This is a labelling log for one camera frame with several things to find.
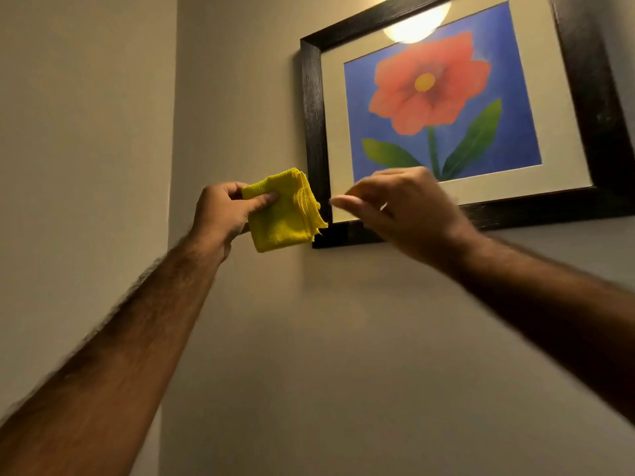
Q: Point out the person's right hand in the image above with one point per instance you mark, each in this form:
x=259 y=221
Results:
x=416 y=218

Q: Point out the person's left hand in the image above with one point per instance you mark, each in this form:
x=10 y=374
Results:
x=218 y=218

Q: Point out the person's left thumb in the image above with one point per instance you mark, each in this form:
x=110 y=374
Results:
x=258 y=203

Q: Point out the person's right fingers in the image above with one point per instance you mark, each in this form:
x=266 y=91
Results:
x=367 y=195

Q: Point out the yellow cleaning cloth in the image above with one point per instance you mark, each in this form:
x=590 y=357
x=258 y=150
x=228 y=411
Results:
x=283 y=213

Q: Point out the person's right forearm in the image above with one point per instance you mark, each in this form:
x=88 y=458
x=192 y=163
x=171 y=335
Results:
x=550 y=302

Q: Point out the person's left forearm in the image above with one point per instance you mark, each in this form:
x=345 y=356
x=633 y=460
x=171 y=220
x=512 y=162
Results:
x=109 y=371

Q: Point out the black framed flower picture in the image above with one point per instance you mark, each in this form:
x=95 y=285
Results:
x=446 y=108

